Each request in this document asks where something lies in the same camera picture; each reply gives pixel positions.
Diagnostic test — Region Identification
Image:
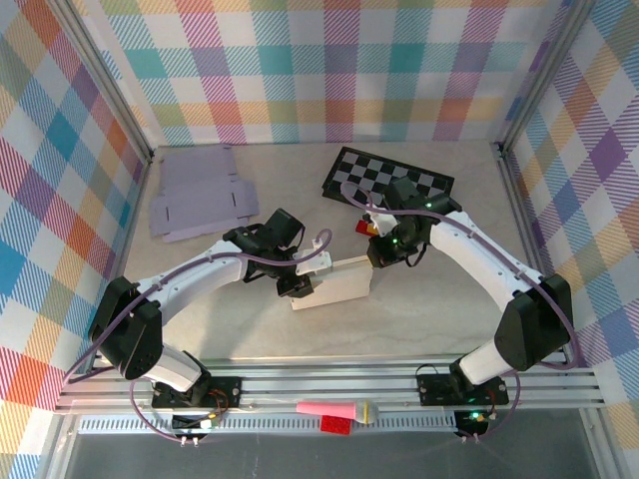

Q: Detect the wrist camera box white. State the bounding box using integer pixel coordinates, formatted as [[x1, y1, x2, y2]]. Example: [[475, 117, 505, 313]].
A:
[[362, 212, 395, 236], [293, 238, 333, 276]]

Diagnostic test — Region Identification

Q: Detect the wide aluminium frame rail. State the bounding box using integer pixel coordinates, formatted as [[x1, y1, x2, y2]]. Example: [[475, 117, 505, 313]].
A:
[[53, 356, 609, 416]]

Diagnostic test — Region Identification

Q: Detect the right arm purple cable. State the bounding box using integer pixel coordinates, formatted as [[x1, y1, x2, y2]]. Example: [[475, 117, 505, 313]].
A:
[[340, 181, 580, 445]]

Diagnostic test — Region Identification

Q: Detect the black grey chessboard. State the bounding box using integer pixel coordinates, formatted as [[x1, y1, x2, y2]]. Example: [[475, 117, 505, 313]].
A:
[[320, 146, 456, 214]]

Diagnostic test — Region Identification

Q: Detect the large red toy brick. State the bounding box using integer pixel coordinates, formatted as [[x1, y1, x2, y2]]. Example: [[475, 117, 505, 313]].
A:
[[319, 413, 353, 437]]

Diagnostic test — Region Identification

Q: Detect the pink toy microphone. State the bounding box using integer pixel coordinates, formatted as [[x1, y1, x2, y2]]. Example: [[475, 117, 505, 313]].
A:
[[296, 399, 380, 427]]

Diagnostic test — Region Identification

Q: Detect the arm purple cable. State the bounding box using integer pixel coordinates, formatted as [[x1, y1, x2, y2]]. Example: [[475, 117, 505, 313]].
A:
[[62, 228, 334, 446], [340, 181, 580, 445]]

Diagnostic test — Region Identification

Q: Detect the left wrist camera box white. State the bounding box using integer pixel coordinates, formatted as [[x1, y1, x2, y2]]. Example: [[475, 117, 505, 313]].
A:
[[293, 238, 333, 276]]

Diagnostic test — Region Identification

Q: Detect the narrow aluminium frame rail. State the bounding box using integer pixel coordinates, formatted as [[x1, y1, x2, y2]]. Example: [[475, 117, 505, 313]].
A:
[[109, 152, 155, 285], [491, 142, 575, 368]]

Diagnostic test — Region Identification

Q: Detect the white paper box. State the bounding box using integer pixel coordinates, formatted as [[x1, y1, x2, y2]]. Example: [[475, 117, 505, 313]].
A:
[[290, 254, 373, 312]]

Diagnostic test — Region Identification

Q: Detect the aluminium frame post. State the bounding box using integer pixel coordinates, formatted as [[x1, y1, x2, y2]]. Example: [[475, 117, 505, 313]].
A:
[[47, 0, 155, 166], [496, 0, 598, 156]]

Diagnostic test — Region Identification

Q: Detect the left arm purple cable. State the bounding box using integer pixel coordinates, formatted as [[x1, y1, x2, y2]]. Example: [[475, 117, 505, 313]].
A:
[[62, 228, 334, 446]]

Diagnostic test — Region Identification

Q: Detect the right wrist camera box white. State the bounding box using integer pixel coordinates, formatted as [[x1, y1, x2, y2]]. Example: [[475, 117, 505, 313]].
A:
[[362, 212, 395, 236]]

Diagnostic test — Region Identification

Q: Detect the slotted grey cable duct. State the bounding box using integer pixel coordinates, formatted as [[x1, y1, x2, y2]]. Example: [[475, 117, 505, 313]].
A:
[[78, 416, 461, 435]]

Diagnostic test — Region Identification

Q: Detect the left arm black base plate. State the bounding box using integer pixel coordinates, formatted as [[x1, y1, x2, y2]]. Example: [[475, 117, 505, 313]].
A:
[[151, 374, 244, 411]]

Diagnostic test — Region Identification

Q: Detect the lilac paper box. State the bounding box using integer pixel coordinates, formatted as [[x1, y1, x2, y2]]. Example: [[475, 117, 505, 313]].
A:
[[148, 145, 262, 244]]

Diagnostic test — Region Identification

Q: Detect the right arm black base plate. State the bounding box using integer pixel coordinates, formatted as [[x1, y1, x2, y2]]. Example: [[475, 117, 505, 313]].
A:
[[415, 371, 511, 408]]

